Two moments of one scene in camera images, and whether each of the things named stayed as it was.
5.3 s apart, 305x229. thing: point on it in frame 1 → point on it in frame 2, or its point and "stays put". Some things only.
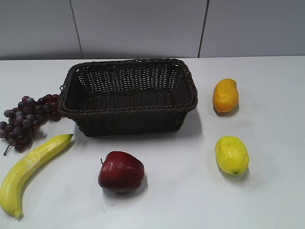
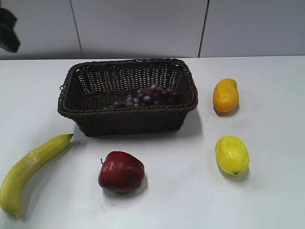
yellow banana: x=11 y=189 stays put
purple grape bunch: x=22 y=121 → x=152 y=95
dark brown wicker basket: x=126 y=96 stays put
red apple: x=121 y=171 stays put
